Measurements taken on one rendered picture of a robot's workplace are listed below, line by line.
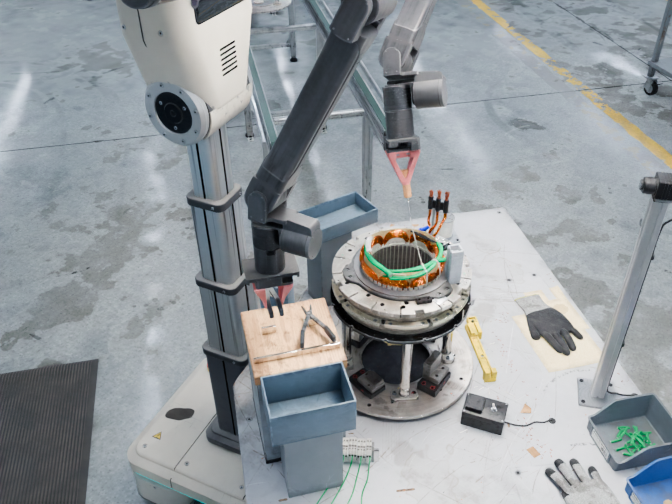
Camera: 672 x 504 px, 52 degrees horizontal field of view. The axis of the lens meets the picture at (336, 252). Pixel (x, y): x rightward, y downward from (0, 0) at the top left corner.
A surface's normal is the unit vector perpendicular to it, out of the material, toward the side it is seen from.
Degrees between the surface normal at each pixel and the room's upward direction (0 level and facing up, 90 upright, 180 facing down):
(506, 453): 0
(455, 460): 0
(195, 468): 0
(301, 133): 83
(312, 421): 90
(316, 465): 90
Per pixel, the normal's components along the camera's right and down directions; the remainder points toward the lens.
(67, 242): -0.01, -0.79
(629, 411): 0.22, 0.56
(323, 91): -0.38, 0.46
